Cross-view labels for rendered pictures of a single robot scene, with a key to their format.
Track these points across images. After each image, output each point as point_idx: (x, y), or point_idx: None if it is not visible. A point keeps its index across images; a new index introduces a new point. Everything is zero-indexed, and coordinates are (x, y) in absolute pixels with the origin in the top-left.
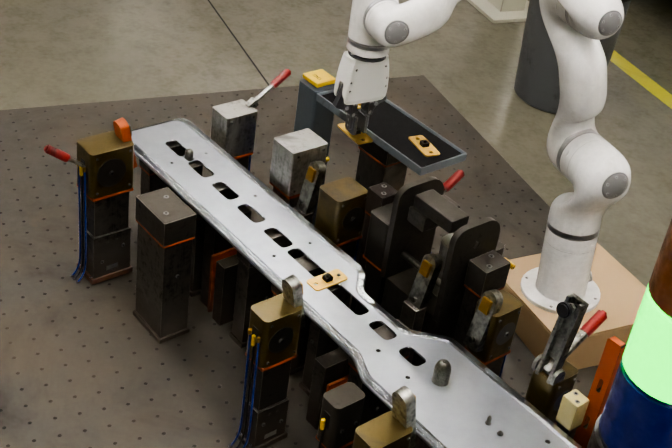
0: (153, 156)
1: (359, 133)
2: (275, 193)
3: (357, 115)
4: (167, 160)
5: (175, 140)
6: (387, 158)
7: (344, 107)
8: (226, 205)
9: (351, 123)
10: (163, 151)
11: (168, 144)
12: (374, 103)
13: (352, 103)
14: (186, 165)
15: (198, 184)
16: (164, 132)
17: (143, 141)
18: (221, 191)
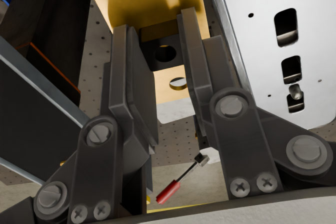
0: (332, 90)
1: (146, 28)
2: (220, 18)
3: (156, 120)
4: (321, 84)
5: (290, 113)
6: (24, 56)
7: (332, 159)
8: None
9: (216, 62)
10: (315, 98)
11: (295, 109)
12: (66, 198)
13: (329, 206)
14: (305, 76)
15: (315, 42)
16: (294, 123)
17: (325, 111)
18: (282, 32)
